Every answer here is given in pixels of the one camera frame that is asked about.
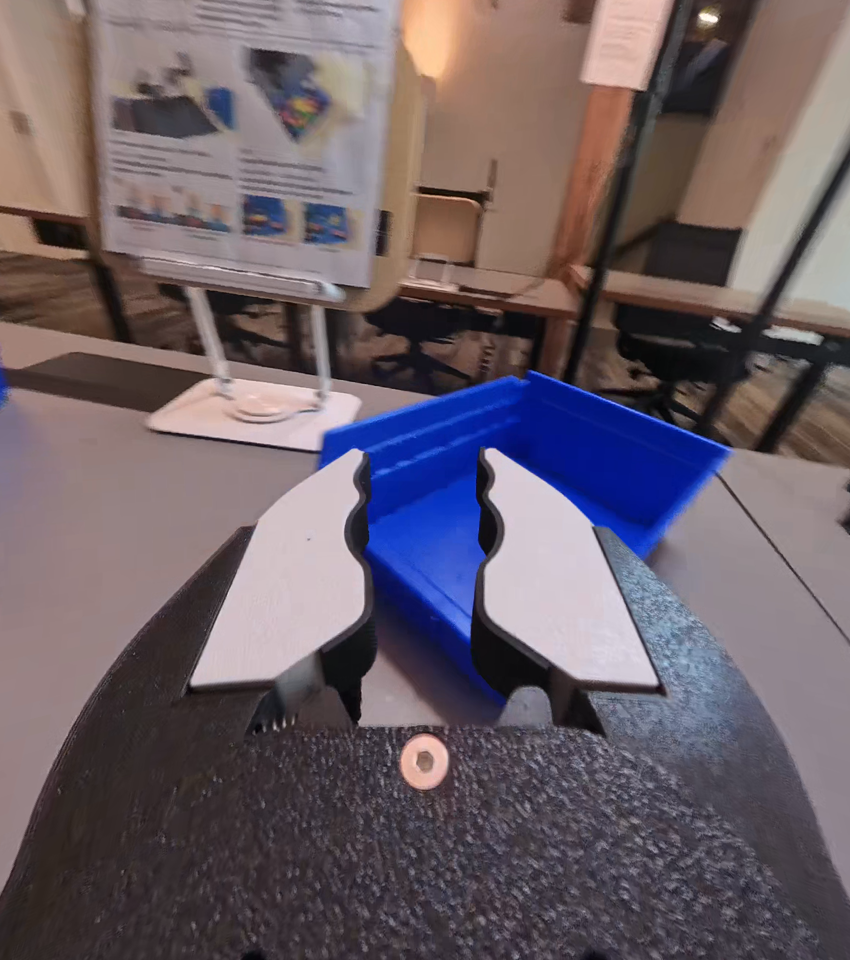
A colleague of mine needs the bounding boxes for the wooden pillar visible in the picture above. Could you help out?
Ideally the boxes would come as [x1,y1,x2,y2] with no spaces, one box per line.
[545,82,637,378]

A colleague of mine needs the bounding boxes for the small rounded wooden board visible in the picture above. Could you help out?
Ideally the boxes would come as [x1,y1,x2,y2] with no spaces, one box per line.
[412,191,487,269]

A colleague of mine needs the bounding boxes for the white laptop stand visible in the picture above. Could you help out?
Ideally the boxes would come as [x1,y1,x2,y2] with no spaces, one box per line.
[408,257,465,291]

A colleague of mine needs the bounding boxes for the printed instruction sheet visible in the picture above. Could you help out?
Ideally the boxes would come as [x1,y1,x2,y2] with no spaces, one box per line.
[91,0,401,291]

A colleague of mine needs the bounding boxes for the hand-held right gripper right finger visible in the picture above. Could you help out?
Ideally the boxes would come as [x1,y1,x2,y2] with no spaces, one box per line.
[470,447,660,721]

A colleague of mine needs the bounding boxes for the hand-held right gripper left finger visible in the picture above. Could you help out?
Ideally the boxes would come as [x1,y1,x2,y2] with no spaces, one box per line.
[189,448,378,725]

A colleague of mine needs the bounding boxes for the black office chair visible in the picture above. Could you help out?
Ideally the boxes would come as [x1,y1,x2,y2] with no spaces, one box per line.
[200,288,300,355]
[363,296,502,385]
[614,221,753,438]

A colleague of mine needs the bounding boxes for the wooden desk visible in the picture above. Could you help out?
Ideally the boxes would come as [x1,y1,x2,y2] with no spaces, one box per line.
[571,266,850,453]
[395,271,585,378]

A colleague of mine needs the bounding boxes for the white notice sheet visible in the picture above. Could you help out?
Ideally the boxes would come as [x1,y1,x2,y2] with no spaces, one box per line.
[581,0,678,93]

